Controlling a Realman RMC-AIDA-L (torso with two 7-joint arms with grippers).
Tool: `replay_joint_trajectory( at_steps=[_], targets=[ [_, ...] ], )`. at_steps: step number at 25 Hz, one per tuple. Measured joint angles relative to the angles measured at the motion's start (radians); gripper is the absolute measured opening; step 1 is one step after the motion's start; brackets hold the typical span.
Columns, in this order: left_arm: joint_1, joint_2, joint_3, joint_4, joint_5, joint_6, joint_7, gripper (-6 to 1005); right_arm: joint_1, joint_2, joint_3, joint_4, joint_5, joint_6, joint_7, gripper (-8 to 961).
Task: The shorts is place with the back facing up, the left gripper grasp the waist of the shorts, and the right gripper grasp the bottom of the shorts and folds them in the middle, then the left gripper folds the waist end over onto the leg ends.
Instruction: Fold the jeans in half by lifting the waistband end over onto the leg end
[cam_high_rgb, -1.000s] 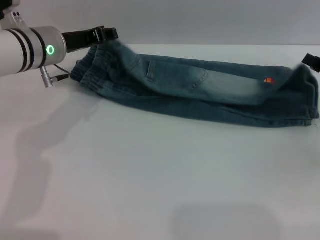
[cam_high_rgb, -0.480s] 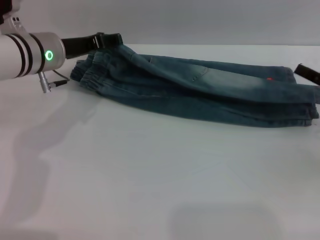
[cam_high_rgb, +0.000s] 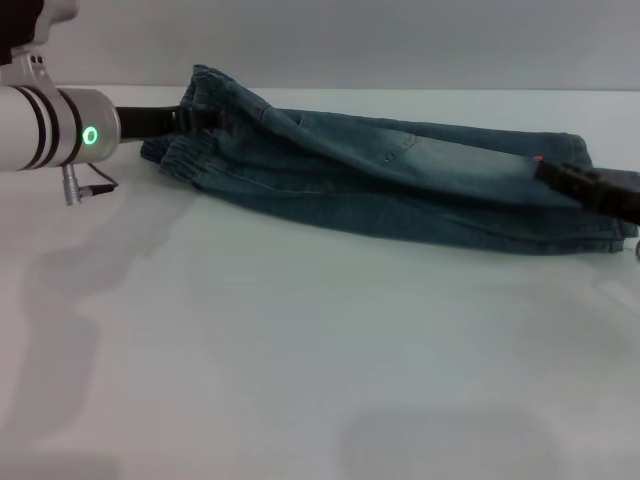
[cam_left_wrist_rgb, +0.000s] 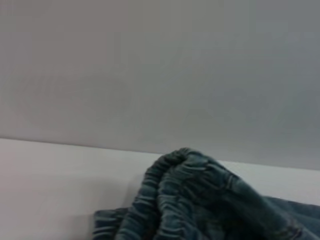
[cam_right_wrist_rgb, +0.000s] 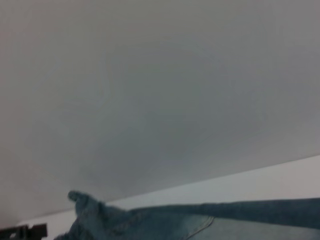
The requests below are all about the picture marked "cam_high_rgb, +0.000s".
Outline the blue denim shorts basketball print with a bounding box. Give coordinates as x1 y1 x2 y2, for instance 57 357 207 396
139 63 639 256

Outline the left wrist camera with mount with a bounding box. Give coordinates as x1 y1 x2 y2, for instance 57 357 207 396
0 0 81 94

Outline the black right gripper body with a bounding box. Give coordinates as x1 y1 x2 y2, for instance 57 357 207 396
574 168 640 225

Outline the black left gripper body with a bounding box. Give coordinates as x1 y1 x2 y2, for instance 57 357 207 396
114 103 180 146

